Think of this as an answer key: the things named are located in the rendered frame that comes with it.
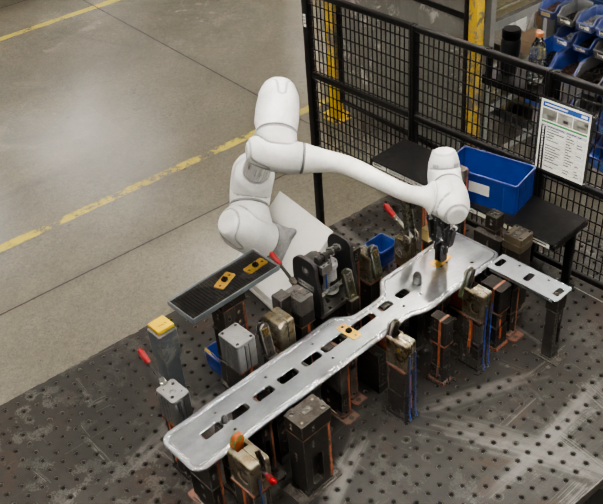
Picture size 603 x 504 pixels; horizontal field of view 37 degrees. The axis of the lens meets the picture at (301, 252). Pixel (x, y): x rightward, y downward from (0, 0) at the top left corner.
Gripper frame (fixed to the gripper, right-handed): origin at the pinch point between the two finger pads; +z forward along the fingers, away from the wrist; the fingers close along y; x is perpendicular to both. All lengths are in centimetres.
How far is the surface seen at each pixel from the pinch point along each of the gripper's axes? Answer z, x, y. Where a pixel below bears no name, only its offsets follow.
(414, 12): 11, 169, -160
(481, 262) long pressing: 6.5, 11.1, 9.5
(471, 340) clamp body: 24.3, -7.4, 20.7
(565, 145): -22, 55, 11
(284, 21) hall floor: 108, 261, -380
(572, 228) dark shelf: 4, 45, 24
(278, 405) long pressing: 6, -84, 7
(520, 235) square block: 0.5, 26.3, 14.5
